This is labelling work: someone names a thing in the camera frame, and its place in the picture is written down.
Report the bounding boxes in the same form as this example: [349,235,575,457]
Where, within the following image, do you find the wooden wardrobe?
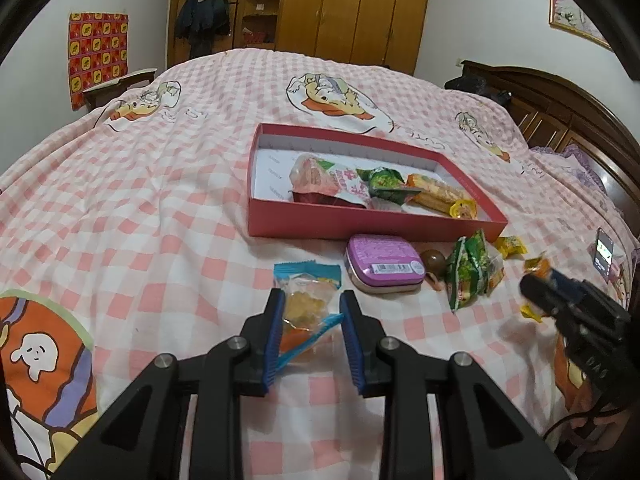
[167,0,433,76]

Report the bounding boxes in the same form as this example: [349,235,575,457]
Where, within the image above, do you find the yellow snack packet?
[520,257,551,322]
[492,236,527,260]
[447,200,479,221]

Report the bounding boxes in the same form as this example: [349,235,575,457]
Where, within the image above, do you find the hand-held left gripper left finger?
[50,287,287,480]

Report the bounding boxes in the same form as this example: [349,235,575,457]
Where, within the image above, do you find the purple tin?
[346,234,425,294]

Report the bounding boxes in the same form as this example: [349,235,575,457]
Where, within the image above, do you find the dark hanging jackets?
[175,0,231,59]

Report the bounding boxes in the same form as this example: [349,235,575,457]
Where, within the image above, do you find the brown round candy ball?
[419,250,448,291]

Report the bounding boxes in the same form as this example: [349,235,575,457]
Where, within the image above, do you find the white drink pouch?
[289,154,373,209]

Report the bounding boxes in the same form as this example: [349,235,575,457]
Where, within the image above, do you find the green pea packet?
[356,166,423,206]
[445,230,493,314]

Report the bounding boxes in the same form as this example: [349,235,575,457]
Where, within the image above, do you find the dark wooden headboard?
[459,60,640,241]

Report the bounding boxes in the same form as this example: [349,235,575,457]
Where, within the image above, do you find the smartphone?
[592,227,615,284]

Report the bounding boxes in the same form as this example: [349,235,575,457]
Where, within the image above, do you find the clear blue-edged gummy packet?
[272,260,346,368]

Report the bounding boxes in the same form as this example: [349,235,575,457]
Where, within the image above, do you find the red cardboard box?
[247,122,509,241]

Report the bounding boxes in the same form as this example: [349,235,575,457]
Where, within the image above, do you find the framed wall picture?
[547,0,614,52]

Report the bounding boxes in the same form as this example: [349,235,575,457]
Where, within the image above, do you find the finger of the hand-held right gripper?
[520,274,581,322]
[547,267,587,302]

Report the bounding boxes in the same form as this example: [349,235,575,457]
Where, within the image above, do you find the clear striped candy packet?
[485,252,506,293]

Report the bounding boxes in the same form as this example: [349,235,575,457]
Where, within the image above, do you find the orange biscuit packet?
[404,174,473,218]

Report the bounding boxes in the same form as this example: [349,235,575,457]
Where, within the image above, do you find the black cloth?
[444,74,513,109]

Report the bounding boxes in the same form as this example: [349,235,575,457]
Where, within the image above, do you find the purple pillow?
[530,144,626,221]

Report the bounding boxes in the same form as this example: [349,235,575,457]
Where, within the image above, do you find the black cable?
[542,400,616,442]

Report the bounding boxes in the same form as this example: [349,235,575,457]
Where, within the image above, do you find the pink checked printed blanket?
[0,49,640,480]

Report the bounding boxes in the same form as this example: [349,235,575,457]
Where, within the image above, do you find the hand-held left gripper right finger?
[339,290,571,480]

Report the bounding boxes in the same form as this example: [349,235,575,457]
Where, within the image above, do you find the wooden bedside table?
[82,67,157,111]

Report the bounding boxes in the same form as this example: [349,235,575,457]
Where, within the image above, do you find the red yellow patterned wall cloth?
[67,11,130,111]

